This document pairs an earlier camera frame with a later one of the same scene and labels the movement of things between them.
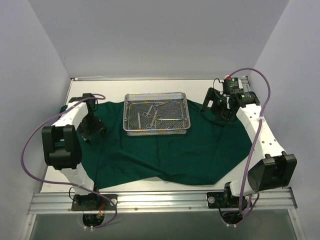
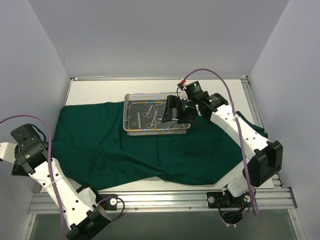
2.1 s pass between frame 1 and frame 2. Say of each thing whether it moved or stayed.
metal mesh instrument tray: stayed
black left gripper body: moved
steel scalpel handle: stayed
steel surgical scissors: stayed
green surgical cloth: stayed
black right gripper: moved
